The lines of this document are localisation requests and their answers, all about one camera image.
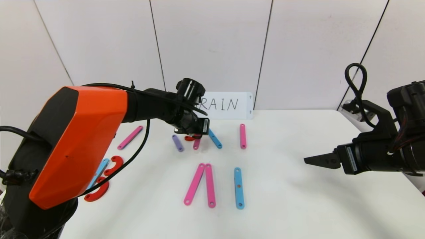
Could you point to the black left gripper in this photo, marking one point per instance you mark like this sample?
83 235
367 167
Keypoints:
204 126

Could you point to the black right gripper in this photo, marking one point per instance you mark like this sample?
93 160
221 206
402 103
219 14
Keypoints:
349 159

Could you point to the light blue three-hole bar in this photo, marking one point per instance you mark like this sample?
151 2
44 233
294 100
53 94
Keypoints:
102 167
239 196
216 141

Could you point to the pink two-hole bar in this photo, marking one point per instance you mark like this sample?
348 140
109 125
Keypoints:
243 136
130 137
197 145
210 186
195 184

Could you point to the black and orange left arm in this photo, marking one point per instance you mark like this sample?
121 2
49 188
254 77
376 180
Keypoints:
83 132

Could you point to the white sign reading BRAIN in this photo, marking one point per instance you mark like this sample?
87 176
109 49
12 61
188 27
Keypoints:
239 113

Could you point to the purple short bar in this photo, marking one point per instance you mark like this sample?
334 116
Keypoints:
177 143

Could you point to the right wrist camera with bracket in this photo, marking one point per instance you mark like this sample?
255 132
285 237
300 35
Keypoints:
382 119

